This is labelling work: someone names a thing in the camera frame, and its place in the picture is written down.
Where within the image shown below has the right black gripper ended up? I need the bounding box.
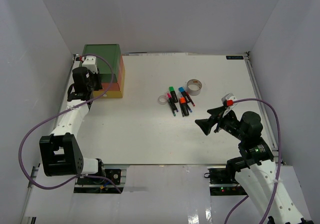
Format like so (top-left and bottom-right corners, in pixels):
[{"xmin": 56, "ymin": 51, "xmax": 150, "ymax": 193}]
[{"xmin": 194, "ymin": 105, "xmax": 247, "ymax": 142}]

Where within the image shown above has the orange highlighter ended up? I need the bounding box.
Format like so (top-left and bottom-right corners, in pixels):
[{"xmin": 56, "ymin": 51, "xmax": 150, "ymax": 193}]
[{"xmin": 179, "ymin": 97, "xmax": 189, "ymax": 117}]

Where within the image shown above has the green drawer box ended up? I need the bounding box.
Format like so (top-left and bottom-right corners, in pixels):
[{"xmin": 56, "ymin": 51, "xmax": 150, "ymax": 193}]
[{"xmin": 79, "ymin": 43, "xmax": 123, "ymax": 83}]

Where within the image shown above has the blue highlighter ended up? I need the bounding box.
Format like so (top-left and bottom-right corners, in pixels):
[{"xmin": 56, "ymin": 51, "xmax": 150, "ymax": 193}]
[{"xmin": 178, "ymin": 86, "xmax": 191, "ymax": 103}]

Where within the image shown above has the green highlighter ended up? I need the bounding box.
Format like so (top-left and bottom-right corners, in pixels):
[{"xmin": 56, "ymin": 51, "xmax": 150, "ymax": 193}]
[{"xmin": 168, "ymin": 86, "xmax": 179, "ymax": 103}]

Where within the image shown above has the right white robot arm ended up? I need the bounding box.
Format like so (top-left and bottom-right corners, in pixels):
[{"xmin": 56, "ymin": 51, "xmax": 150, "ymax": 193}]
[{"xmin": 195, "ymin": 106, "xmax": 312, "ymax": 224}]

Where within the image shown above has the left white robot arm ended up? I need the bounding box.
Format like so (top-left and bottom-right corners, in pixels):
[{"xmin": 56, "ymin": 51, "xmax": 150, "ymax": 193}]
[{"xmin": 39, "ymin": 66, "xmax": 106, "ymax": 184}]

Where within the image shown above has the blue pen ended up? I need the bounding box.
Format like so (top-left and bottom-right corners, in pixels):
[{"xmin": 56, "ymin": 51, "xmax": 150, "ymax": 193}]
[{"xmin": 185, "ymin": 102, "xmax": 193, "ymax": 113}]

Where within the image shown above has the yellow cardboard box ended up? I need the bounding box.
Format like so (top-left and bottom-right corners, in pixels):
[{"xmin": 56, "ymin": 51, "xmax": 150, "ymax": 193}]
[{"xmin": 93, "ymin": 82, "xmax": 124, "ymax": 99}]

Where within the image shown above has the orange cardboard box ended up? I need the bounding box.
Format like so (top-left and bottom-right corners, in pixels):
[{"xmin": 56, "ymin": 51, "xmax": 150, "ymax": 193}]
[{"xmin": 101, "ymin": 55, "xmax": 125, "ymax": 92}]

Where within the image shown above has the red pen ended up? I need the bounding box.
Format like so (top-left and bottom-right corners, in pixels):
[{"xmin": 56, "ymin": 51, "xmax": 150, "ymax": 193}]
[{"xmin": 186, "ymin": 93, "xmax": 195, "ymax": 107}]

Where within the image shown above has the green pen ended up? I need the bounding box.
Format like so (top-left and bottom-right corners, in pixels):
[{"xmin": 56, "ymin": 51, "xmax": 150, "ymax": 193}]
[{"xmin": 168, "ymin": 100, "xmax": 176, "ymax": 117}]

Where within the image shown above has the large white tape roll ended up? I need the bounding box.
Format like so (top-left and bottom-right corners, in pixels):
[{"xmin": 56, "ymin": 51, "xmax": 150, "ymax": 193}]
[{"xmin": 186, "ymin": 79, "xmax": 203, "ymax": 96}]

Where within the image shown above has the purple pen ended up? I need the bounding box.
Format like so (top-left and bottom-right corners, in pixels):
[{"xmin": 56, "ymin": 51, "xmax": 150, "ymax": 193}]
[{"xmin": 171, "ymin": 101, "xmax": 179, "ymax": 113}]

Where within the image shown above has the small clear tape roll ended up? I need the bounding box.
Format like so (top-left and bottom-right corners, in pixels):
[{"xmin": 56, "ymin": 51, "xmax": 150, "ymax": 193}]
[{"xmin": 157, "ymin": 95, "xmax": 168, "ymax": 105}]

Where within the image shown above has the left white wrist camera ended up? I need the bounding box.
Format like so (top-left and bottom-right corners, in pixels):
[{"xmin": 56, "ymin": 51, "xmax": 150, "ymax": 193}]
[{"xmin": 81, "ymin": 55, "xmax": 98, "ymax": 74}]

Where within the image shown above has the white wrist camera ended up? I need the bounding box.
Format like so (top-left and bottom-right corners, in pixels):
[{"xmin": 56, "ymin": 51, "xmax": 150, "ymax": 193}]
[
  {"xmin": 221, "ymin": 93, "xmax": 238, "ymax": 117},
  {"xmin": 81, "ymin": 55, "xmax": 98, "ymax": 74}
]

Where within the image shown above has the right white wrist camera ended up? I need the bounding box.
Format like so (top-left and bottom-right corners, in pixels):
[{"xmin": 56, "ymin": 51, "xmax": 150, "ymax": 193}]
[{"xmin": 221, "ymin": 93, "xmax": 238, "ymax": 117}]

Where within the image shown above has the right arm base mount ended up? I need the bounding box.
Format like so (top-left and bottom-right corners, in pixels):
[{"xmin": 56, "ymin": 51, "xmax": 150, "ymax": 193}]
[{"xmin": 203, "ymin": 168, "xmax": 247, "ymax": 197}]

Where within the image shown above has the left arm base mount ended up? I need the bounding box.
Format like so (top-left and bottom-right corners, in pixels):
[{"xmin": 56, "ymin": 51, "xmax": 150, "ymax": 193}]
[{"xmin": 73, "ymin": 167, "xmax": 127, "ymax": 194}]

